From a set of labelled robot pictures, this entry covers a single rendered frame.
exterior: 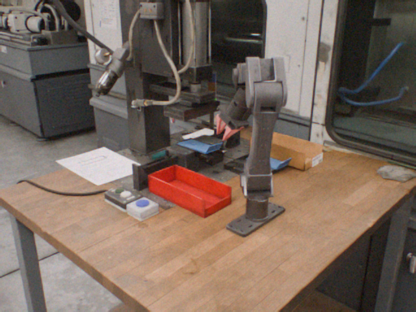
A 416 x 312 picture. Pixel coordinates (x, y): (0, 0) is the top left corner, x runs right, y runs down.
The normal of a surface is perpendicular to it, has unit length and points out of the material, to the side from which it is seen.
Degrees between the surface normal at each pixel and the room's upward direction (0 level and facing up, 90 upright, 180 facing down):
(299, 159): 90
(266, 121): 103
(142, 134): 90
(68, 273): 0
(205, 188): 90
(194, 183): 90
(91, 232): 0
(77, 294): 0
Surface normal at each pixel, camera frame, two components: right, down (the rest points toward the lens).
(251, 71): 0.06, -0.30
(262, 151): 0.07, 0.57
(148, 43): -0.68, 0.27
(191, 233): 0.00, -0.93
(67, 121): 0.69, 0.27
